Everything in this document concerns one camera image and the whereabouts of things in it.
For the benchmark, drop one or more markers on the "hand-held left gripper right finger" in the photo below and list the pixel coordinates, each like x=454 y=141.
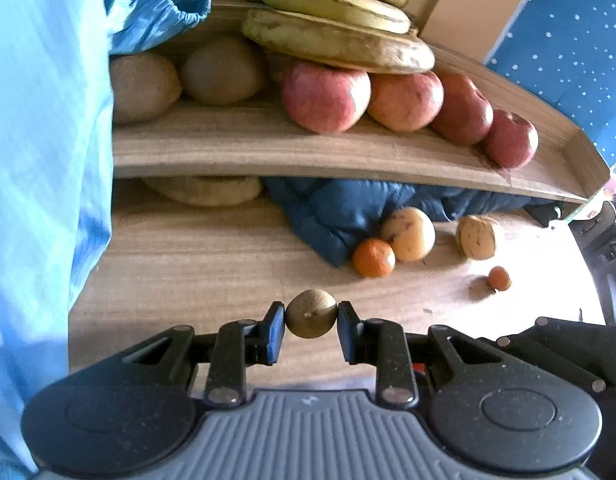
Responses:
x=345 y=332

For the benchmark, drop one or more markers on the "small brown round fruit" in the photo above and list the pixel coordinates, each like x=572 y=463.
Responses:
x=311 y=313

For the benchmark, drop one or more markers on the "curved wooden shelf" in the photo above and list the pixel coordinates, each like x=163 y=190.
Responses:
x=288 y=150

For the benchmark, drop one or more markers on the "dark blue quilted cloth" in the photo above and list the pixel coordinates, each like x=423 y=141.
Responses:
x=338 y=210

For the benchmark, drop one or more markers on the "brown kiwi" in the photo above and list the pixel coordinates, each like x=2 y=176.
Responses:
x=140 y=87
x=223 y=70

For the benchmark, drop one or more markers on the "blue white-dotted board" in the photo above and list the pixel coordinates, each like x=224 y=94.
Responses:
x=567 y=50

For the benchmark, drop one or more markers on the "orange tangerine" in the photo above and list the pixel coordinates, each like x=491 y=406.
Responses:
x=373 y=258

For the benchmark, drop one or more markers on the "plain yellow pepino melon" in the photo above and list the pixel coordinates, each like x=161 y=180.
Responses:
x=407 y=234

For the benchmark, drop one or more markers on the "brown spotted banana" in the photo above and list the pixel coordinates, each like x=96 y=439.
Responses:
x=338 y=42

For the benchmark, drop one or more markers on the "red apple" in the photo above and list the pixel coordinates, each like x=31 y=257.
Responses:
x=323 y=95
x=510 y=140
x=462 y=110
x=405 y=100

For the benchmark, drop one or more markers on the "striped pepino melon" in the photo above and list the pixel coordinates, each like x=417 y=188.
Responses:
x=478 y=236

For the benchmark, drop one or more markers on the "brown flat bread loaf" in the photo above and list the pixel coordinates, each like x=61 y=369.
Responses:
x=203 y=190

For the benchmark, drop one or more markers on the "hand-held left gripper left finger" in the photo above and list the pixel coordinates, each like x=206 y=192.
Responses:
x=275 y=332

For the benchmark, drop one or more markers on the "small orange kumquat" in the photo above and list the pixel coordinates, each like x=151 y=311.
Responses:
x=499 y=278

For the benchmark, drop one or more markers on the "black furniture frame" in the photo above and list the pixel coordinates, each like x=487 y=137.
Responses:
x=602 y=232

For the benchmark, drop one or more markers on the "light blue garment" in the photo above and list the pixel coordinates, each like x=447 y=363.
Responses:
x=38 y=185

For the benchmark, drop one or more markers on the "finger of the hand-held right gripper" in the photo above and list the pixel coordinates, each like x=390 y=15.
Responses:
x=562 y=355

